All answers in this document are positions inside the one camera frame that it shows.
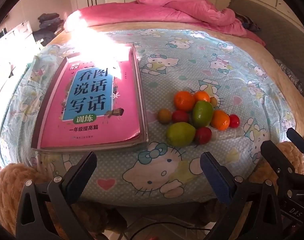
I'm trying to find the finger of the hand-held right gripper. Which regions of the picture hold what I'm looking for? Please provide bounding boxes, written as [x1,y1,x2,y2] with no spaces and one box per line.
[260,140,296,178]
[287,127,304,155]

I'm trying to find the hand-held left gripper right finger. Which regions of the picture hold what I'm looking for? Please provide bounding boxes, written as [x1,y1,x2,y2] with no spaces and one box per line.
[200,151,283,240]

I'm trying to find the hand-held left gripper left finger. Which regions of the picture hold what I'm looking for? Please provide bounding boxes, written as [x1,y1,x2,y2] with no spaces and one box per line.
[16,151,97,240]

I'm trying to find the red cherry tomato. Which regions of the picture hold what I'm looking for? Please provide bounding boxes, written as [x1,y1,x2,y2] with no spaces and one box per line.
[171,110,190,124]
[194,127,212,145]
[228,114,240,128]

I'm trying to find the green mango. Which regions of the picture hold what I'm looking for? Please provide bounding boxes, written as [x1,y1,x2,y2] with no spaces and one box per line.
[166,122,197,147]
[192,101,214,128]

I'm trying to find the large orange mandarin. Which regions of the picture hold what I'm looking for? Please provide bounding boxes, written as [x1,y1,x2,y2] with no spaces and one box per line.
[174,90,195,112]

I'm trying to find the dark patterned cloth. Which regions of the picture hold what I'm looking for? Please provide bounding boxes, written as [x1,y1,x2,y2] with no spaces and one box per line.
[275,59,303,93]

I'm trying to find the pink children's book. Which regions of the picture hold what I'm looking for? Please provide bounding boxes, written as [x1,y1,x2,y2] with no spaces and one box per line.
[31,42,150,152]

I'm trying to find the cartoon cat printed blanket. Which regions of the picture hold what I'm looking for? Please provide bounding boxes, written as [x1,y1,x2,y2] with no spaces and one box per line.
[0,29,297,200]

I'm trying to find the dark striped cloth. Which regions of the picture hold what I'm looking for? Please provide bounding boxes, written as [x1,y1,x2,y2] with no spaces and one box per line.
[235,12,262,33]

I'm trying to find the grey upholstered headboard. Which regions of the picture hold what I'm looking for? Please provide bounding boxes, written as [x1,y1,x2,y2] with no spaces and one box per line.
[228,0,304,80]

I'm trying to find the white dresser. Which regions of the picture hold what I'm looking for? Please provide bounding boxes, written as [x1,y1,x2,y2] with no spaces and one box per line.
[0,21,40,55]

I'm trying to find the pile of folded clothes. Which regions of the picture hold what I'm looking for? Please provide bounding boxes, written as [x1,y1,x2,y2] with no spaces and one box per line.
[32,12,65,43]

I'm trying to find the pink duvet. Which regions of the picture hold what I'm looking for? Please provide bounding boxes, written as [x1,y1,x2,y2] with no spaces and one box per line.
[65,0,265,45]

